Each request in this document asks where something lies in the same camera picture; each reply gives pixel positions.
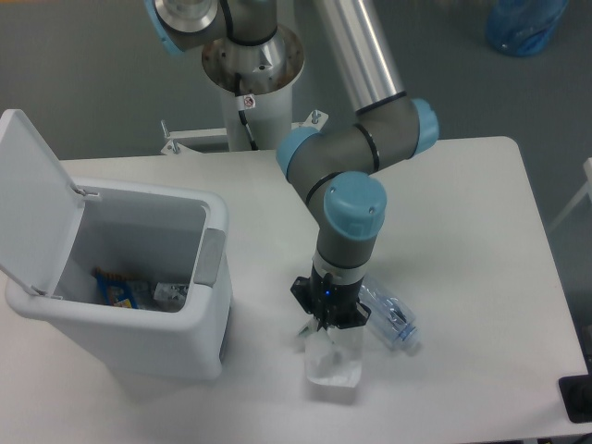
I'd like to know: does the white pedestal base frame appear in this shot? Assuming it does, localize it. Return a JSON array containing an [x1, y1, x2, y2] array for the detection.
[[160, 109, 329, 155]]

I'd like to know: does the blue plastic bag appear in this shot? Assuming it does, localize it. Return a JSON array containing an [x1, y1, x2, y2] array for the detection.
[[485, 0, 569, 57]]

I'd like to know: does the white plastic trash can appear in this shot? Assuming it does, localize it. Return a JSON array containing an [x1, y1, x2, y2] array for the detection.
[[1, 179, 232, 380]]

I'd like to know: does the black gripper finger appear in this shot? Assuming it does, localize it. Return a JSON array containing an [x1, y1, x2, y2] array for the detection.
[[290, 277, 321, 331], [327, 302, 371, 329]]

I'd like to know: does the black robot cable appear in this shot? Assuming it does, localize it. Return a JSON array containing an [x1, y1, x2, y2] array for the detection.
[[233, 72, 259, 152]]

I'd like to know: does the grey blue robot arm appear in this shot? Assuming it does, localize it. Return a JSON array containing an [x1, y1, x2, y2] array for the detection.
[[144, 1, 438, 329]]

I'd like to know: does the blue orange snack packet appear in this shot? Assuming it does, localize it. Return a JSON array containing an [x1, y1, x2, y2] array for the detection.
[[92, 267, 138, 309]]

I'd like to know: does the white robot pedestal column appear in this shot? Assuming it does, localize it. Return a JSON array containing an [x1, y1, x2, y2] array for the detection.
[[202, 24, 304, 151]]

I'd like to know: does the white trash can lid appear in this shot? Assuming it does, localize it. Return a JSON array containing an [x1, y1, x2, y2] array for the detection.
[[1, 109, 101, 296]]

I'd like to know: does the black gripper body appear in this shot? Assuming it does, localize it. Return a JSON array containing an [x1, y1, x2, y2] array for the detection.
[[311, 267, 363, 324]]

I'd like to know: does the white plastic wrapper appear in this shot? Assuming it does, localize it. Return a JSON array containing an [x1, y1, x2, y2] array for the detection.
[[297, 317, 364, 389]]

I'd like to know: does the black device at table edge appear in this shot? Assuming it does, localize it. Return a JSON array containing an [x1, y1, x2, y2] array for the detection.
[[558, 375, 591, 424]]

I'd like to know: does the white furniture leg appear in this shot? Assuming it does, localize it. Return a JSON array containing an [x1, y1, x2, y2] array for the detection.
[[549, 157, 592, 232]]

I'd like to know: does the clear crumpled wrapper in bin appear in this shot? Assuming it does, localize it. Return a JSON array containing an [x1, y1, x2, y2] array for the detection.
[[127, 280, 189, 313]]

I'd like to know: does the clear crushed plastic bottle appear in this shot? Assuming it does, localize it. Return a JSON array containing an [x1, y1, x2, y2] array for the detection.
[[359, 274, 419, 352]]

